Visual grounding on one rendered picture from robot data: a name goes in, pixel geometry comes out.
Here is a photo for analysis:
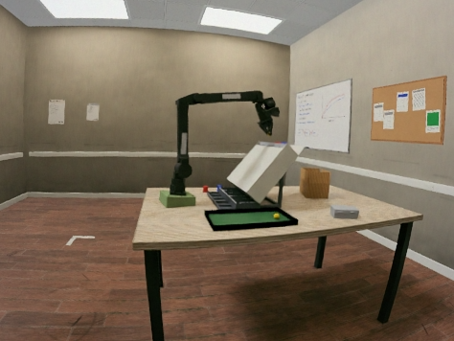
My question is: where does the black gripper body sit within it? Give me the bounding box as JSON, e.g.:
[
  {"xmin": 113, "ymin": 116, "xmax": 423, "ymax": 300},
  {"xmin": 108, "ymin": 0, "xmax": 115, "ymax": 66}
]
[{"xmin": 258, "ymin": 110, "xmax": 273, "ymax": 126}]

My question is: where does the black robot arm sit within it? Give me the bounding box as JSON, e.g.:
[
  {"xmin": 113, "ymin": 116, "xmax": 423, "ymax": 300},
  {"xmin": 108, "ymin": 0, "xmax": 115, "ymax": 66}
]
[{"xmin": 170, "ymin": 91, "xmax": 280, "ymax": 196}]

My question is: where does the brown cardboard box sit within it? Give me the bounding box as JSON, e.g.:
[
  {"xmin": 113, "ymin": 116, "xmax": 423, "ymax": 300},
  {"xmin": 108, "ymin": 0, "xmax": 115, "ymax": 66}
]
[{"xmin": 299, "ymin": 168, "xmax": 330, "ymax": 199}]

